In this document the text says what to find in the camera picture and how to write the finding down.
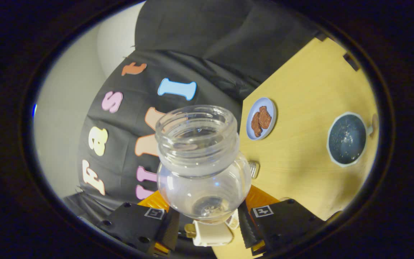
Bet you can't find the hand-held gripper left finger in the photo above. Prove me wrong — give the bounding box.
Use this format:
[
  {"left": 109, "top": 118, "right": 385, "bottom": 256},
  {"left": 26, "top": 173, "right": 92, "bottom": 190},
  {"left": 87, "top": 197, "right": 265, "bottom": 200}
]
[{"left": 97, "top": 190, "right": 180, "bottom": 256}]

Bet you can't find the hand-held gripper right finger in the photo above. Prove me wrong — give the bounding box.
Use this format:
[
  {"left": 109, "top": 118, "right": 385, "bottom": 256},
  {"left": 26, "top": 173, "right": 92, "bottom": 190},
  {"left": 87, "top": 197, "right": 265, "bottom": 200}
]
[{"left": 236, "top": 185, "right": 325, "bottom": 256}]

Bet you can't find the clear glass bottle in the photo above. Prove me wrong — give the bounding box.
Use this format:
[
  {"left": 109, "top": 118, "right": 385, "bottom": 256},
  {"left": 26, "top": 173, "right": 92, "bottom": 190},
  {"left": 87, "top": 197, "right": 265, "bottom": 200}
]
[{"left": 155, "top": 105, "right": 252, "bottom": 224}]

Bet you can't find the white cup with blue inside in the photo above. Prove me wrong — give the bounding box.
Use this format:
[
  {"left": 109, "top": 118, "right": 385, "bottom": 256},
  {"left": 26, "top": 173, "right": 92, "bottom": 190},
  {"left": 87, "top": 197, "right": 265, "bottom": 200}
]
[{"left": 326, "top": 112, "right": 373, "bottom": 168}]

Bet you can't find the white container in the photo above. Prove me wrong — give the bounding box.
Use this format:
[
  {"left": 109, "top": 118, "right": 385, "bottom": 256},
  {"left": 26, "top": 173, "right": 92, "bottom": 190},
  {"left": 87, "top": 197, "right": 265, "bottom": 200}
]
[{"left": 185, "top": 219, "right": 234, "bottom": 247}]

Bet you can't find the wooden table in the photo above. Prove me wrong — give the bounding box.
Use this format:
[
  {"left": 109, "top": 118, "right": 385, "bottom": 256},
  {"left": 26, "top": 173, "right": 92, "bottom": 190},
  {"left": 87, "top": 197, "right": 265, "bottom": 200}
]
[{"left": 212, "top": 37, "right": 379, "bottom": 259}]

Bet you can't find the brown cookie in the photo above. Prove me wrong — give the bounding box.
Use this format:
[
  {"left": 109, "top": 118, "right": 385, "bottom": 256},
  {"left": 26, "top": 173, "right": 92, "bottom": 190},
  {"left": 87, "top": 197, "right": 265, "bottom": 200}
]
[
  {"left": 251, "top": 112, "right": 262, "bottom": 138},
  {"left": 258, "top": 106, "right": 272, "bottom": 129}
]

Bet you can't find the light blue plate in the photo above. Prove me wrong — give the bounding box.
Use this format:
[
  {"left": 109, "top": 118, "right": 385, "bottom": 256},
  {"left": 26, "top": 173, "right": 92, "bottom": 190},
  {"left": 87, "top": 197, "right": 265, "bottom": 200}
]
[{"left": 246, "top": 97, "right": 277, "bottom": 141}]

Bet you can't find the small wire basket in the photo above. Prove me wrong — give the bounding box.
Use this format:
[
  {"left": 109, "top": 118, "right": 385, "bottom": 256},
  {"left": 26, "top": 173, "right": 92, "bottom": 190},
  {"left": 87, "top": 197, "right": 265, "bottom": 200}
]
[{"left": 248, "top": 161, "right": 260, "bottom": 179}]

